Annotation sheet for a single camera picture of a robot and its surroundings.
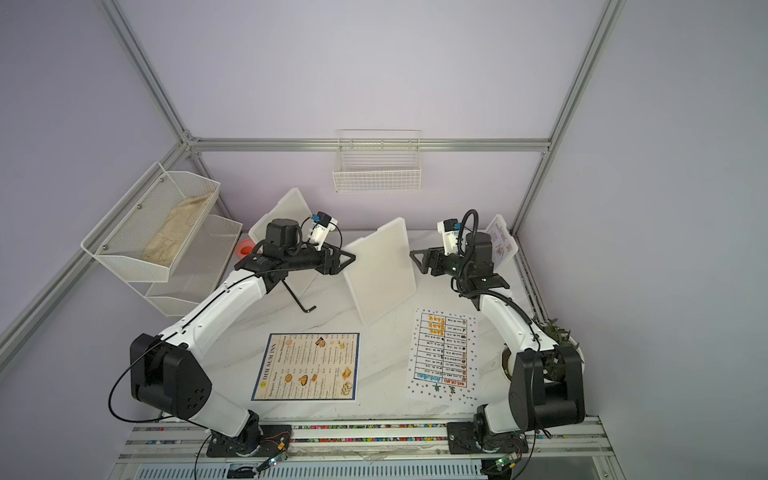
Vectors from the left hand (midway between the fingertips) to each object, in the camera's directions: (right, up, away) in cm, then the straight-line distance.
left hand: (346, 257), depth 80 cm
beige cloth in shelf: (-47, +6, -2) cm, 47 cm away
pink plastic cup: (-38, +3, +20) cm, 43 cm away
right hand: (+21, 0, +4) cm, 22 cm away
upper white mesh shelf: (-52, +7, -3) cm, 53 cm away
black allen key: (-16, -18, +18) cm, 30 cm away
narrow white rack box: (+50, +8, +13) cm, 52 cm away
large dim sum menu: (-12, -32, +6) cm, 35 cm away
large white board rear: (-19, +16, +11) cm, 27 cm away
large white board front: (+10, -5, +2) cm, 11 cm away
